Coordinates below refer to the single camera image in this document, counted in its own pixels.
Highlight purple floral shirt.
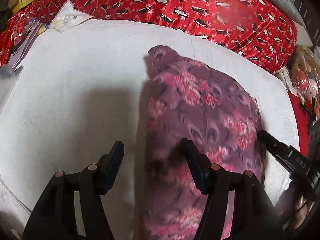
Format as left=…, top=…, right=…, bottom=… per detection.
left=138, top=46, right=266, bottom=239

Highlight person right hand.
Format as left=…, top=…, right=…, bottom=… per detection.
left=275, top=189, right=314, bottom=230

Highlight red cushion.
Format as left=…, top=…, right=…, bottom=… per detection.
left=288, top=92, right=309, bottom=157

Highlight plush toys in plastic bag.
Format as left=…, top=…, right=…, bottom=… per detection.
left=275, top=45, right=319, bottom=120

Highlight white quilted mat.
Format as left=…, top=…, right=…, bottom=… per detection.
left=1, top=20, right=299, bottom=239

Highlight clear plastic sheet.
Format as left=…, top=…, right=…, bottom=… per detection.
left=0, top=64, right=23, bottom=112

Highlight booklet papers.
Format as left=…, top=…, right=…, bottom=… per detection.
left=7, top=21, right=42, bottom=71

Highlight red penguin print blanket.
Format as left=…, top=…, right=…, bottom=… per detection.
left=1, top=0, right=297, bottom=73

